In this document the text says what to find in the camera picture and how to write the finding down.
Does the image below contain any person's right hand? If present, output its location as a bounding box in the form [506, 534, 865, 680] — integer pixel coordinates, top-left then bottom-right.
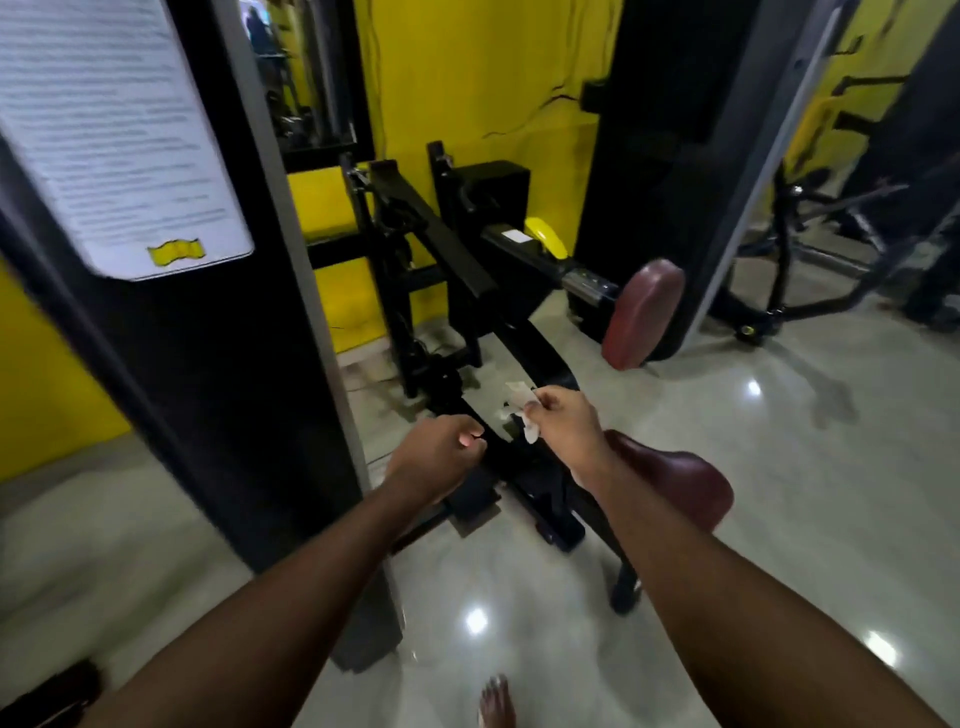
[522, 384, 618, 493]

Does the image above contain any person's left hand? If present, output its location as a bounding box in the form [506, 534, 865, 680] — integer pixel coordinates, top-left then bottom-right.
[383, 414, 489, 508]

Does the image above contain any white cleaning wipe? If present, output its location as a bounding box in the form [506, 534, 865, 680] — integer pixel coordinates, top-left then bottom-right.
[498, 380, 543, 445]

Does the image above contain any person's left forearm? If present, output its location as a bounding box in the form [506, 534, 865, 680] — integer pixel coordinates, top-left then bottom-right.
[78, 476, 444, 728]

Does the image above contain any person's right forearm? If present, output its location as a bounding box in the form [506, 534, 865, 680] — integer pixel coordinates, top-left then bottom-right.
[581, 458, 950, 728]

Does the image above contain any person's left foot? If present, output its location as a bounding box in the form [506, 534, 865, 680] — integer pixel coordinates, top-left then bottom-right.
[478, 674, 517, 728]

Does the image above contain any maroon seat pad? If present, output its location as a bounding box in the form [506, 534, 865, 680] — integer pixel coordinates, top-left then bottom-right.
[603, 431, 735, 534]

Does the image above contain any maroon chest pad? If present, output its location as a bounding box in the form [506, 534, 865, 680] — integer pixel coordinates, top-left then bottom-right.
[602, 258, 685, 371]

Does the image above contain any yellow adjustment knob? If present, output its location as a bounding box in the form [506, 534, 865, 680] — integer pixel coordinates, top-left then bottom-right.
[523, 217, 570, 262]

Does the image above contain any dark weight stack shroud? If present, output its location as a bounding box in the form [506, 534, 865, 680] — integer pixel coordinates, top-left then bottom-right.
[571, 0, 853, 363]

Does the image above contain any white instruction placard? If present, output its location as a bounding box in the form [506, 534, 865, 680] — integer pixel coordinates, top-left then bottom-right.
[0, 0, 256, 283]

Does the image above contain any black lever row machine frame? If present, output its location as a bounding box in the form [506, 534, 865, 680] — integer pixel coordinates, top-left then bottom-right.
[341, 140, 646, 618]

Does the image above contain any black tubular machine frame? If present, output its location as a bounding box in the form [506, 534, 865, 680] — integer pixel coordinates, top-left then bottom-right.
[708, 161, 960, 348]

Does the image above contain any black framed wall mirror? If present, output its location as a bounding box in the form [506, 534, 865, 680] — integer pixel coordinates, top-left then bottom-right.
[238, 0, 376, 175]

